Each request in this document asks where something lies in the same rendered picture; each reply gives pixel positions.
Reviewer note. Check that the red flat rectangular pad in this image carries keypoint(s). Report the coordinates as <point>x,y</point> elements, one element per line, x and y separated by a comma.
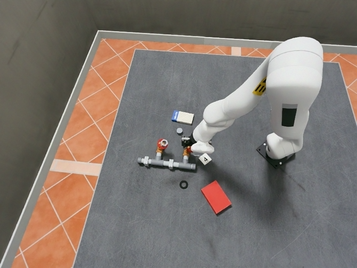
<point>215,197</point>

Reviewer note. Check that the white tag on silver chain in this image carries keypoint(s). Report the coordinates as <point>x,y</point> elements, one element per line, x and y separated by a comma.
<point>205,158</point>

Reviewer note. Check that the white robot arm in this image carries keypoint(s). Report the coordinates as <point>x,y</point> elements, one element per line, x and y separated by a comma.
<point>291,76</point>

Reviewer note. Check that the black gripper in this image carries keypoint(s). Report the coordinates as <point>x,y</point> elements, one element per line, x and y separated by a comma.
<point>190,141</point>

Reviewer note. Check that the grey pipe tee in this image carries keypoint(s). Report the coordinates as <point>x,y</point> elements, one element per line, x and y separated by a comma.
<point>158,162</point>

